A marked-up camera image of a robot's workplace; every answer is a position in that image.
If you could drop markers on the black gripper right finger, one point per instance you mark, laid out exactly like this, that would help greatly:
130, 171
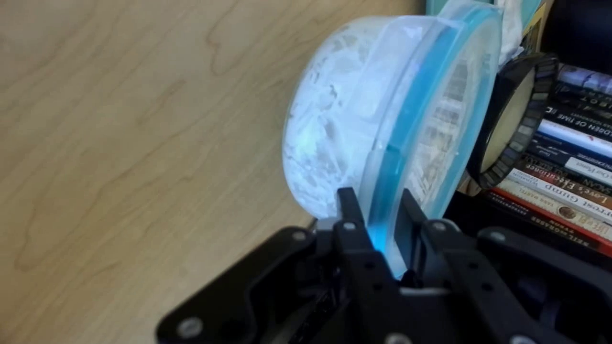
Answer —
459, 288

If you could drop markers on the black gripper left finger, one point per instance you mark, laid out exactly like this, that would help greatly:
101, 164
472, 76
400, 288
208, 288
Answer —
365, 280

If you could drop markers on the clear container with blue lid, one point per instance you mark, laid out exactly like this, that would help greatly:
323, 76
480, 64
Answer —
344, 116

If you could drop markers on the red spine book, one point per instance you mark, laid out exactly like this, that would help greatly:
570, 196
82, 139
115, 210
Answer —
555, 227

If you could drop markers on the cream spine book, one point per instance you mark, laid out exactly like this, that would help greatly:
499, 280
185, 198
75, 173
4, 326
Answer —
560, 208

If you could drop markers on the maroon spine book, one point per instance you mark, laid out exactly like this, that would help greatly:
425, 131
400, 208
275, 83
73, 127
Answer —
574, 187

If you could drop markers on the white spine book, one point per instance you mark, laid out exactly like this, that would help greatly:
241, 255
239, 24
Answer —
574, 137

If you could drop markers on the black book white lettering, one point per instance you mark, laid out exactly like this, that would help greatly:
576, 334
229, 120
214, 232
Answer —
583, 116

